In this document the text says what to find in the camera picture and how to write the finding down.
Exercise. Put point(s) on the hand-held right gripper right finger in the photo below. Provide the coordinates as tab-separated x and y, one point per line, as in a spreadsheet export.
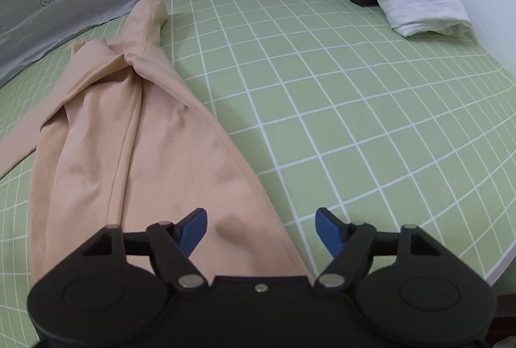
329	229

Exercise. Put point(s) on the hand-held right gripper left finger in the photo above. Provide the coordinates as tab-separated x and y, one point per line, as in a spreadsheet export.
196	228

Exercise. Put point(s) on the beige long-sleeve shirt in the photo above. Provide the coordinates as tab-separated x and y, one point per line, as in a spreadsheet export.
161	154

